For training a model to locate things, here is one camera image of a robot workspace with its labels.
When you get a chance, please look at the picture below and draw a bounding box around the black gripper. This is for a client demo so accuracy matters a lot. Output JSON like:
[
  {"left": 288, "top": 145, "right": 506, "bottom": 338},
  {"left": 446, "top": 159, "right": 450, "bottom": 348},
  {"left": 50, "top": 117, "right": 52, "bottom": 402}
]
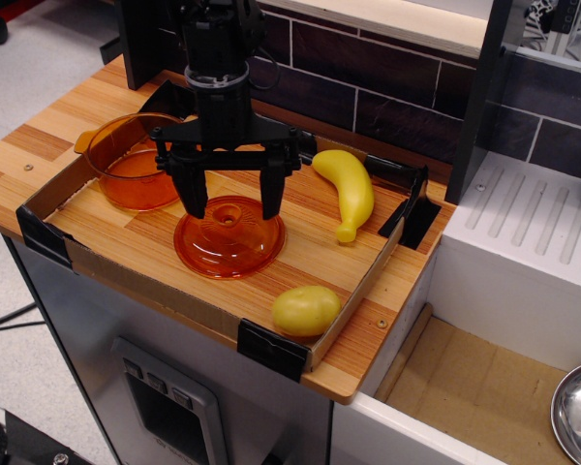
[{"left": 151, "top": 77, "right": 301, "bottom": 220}]

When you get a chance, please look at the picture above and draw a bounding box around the orange transparent pot lid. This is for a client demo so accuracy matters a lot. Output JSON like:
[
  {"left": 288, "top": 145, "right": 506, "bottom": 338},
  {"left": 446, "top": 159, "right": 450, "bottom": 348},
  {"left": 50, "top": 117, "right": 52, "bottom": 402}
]
[{"left": 173, "top": 196, "right": 287, "bottom": 279}]

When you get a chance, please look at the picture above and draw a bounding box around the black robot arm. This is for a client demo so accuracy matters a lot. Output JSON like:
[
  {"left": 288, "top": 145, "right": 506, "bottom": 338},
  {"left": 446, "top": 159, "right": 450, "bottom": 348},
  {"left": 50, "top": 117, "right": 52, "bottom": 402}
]
[{"left": 150, "top": 1, "right": 301, "bottom": 220}]

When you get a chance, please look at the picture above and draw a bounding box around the orange transparent pot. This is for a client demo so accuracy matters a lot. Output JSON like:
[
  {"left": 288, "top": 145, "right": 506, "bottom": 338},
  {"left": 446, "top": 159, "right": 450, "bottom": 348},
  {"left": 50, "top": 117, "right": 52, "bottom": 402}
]
[{"left": 74, "top": 112, "right": 182, "bottom": 211}]

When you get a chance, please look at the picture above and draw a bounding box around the yellow toy banana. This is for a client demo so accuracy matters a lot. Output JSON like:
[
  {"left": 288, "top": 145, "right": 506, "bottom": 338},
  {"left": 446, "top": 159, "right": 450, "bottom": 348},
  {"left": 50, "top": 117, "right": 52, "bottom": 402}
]
[{"left": 312, "top": 149, "right": 375, "bottom": 243}]

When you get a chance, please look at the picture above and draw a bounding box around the cardboard fence with black tape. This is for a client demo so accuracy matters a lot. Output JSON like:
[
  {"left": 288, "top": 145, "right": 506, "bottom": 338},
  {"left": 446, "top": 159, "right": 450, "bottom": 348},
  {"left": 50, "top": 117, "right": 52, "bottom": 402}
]
[{"left": 15, "top": 79, "right": 443, "bottom": 384}]

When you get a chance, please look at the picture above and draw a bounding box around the yellow toy potato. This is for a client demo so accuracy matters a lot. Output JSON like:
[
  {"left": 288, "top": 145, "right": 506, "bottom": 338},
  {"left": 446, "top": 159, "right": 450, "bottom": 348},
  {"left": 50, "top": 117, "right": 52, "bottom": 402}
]
[{"left": 272, "top": 286, "right": 342, "bottom": 337}]

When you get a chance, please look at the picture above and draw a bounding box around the grey toy oven front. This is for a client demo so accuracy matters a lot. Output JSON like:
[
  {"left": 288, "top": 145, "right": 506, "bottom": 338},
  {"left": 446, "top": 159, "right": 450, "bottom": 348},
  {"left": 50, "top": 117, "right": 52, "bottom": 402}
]
[{"left": 112, "top": 337, "right": 229, "bottom": 464}]

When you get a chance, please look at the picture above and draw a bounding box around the white toy sink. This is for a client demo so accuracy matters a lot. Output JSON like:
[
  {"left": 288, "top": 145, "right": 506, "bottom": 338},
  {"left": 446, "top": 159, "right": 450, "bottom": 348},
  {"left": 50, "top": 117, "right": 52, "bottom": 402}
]
[{"left": 330, "top": 153, "right": 581, "bottom": 464}]

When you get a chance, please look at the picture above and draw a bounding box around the silver metal bowl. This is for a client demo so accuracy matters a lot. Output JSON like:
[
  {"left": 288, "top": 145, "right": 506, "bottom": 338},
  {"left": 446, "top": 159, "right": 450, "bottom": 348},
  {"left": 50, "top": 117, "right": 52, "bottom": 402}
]
[{"left": 550, "top": 365, "right": 581, "bottom": 464}]

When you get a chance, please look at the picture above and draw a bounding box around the black floor cable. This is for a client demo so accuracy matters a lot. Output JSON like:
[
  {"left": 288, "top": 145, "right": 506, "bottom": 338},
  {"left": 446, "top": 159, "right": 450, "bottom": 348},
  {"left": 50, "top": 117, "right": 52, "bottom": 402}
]
[{"left": 0, "top": 300, "right": 45, "bottom": 340}]

